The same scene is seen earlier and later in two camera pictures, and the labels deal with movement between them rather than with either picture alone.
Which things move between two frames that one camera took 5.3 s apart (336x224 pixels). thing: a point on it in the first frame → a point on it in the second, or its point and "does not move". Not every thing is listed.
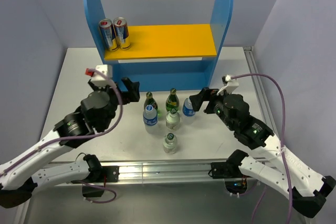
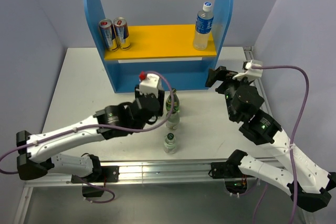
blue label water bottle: (187, 108) → (203, 27)
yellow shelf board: (167, 41) does not move
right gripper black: (206, 94) → (220, 73)
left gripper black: (132, 94) → (160, 95)
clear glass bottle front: (169, 144) does not move
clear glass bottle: (172, 120) does not move
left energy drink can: (108, 31) does not move
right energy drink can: (121, 28) does not move
